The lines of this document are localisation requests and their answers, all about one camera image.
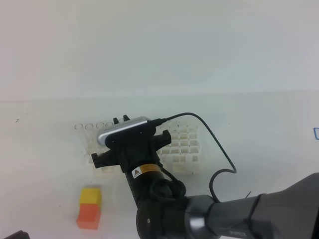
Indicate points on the blue marking at edge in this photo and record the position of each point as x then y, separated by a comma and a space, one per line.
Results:
316, 133

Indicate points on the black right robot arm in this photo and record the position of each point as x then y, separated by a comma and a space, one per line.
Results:
166, 212

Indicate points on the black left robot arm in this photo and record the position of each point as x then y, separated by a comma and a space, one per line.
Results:
18, 235

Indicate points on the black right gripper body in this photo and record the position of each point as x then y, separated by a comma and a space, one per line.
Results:
132, 149

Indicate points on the yellow and orange block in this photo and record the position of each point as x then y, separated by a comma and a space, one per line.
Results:
89, 209

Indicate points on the white test tube rack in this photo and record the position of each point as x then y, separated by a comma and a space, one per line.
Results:
181, 157

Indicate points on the clear test tube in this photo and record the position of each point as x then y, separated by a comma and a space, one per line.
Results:
81, 133
109, 124
90, 133
100, 125

